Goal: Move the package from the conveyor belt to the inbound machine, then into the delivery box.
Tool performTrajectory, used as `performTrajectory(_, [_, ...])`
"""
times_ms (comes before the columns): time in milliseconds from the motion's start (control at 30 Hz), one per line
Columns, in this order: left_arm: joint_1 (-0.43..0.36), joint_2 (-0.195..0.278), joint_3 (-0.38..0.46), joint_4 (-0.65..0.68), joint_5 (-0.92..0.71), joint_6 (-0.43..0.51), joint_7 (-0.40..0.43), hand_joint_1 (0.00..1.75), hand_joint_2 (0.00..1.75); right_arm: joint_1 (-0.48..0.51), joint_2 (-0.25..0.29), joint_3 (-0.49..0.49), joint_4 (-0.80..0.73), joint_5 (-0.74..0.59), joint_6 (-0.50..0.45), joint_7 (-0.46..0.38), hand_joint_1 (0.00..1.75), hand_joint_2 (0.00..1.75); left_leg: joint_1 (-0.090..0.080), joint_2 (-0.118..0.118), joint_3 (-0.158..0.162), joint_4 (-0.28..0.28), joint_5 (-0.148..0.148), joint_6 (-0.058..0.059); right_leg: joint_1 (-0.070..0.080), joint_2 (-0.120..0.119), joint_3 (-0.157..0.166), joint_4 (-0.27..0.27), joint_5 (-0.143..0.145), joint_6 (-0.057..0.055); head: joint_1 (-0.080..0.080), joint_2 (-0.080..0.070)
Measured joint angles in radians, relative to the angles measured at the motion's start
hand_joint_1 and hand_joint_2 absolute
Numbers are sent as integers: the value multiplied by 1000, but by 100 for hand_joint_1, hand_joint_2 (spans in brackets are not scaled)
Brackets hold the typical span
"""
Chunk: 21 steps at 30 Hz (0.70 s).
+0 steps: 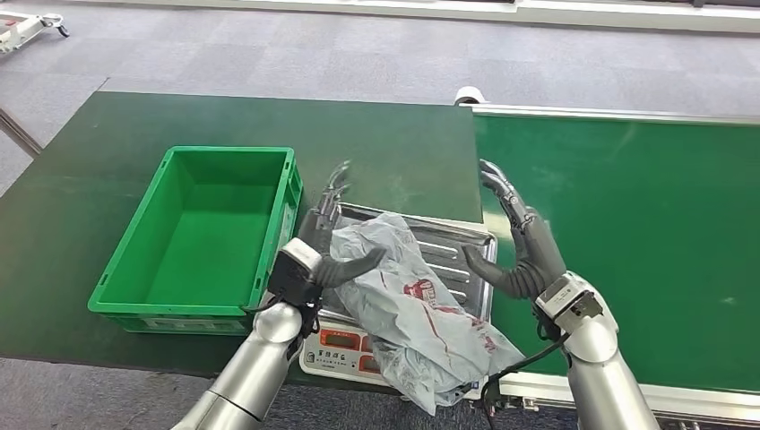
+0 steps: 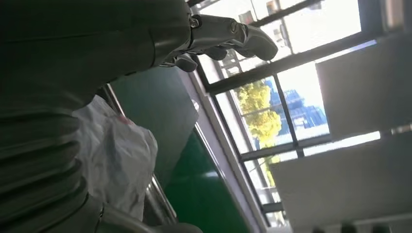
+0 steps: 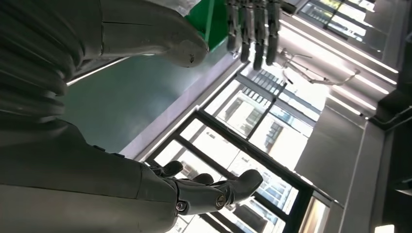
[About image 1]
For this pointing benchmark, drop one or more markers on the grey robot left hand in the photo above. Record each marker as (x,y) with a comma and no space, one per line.
(344,270)

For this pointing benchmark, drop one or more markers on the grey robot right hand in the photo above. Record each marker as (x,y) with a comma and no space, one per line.
(534,255)

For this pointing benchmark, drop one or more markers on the grey plastic mail package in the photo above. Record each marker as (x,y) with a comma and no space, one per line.
(410,332)

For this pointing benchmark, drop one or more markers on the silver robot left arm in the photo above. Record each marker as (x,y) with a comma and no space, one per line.
(255,374)

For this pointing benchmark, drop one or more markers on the green conveyor belt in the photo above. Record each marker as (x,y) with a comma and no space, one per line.
(641,237)

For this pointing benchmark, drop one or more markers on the white conveyor roller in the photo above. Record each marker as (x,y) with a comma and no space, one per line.
(469,95)

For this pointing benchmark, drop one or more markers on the steel weighing tray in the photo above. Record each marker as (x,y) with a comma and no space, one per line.
(451,255)

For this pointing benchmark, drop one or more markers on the white electronic scale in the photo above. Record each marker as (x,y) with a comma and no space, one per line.
(332,353)

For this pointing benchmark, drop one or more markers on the green plastic crate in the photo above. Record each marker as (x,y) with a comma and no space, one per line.
(202,249)

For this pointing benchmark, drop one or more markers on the metal table leg bar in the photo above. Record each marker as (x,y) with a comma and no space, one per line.
(18,133)

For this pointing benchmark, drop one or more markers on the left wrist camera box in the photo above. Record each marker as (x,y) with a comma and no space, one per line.
(294,270)

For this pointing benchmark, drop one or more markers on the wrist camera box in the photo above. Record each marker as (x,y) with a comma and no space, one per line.
(570,300)
(294,270)

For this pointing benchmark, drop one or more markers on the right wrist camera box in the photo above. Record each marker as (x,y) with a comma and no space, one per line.
(570,300)

